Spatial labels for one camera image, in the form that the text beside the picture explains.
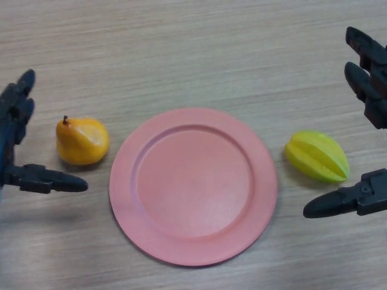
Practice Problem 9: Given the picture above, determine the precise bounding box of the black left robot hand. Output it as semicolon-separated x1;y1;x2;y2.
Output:
0;69;89;196

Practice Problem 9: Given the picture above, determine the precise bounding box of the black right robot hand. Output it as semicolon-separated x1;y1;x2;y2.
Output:
303;26;387;219

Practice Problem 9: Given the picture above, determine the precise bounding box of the yellow pear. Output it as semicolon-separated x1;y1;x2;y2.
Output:
56;115;110;166

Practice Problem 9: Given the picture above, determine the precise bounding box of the pink round plate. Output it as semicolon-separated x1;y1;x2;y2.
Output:
109;108;278;267

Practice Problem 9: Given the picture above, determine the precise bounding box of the yellow-green starfruit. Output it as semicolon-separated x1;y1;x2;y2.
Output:
284;130;351;184

